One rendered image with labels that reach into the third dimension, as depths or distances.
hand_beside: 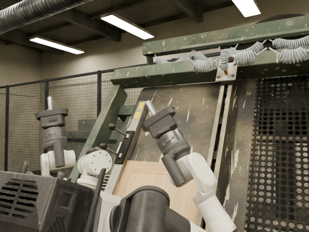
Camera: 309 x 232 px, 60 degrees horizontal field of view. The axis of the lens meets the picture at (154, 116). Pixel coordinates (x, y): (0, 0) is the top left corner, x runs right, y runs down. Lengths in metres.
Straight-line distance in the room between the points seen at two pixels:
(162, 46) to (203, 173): 1.48
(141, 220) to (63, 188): 0.18
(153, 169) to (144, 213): 0.71
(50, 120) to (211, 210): 0.68
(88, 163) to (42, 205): 0.21
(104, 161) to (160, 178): 0.55
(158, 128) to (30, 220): 0.45
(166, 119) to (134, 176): 0.55
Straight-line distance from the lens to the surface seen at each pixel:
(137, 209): 0.63
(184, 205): 1.18
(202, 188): 0.78
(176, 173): 0.79
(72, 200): 0.63
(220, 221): 0.81
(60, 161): 1.04
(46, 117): 1.13
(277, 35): 1.35
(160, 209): 0.63
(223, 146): 1.21
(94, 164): 0.76
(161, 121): 0.85
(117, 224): 0.65
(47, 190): 0.60
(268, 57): 1.48
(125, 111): 1.72
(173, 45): 2.10
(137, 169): 1.35
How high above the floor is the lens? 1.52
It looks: 2 degrees up
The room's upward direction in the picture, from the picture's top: straight up
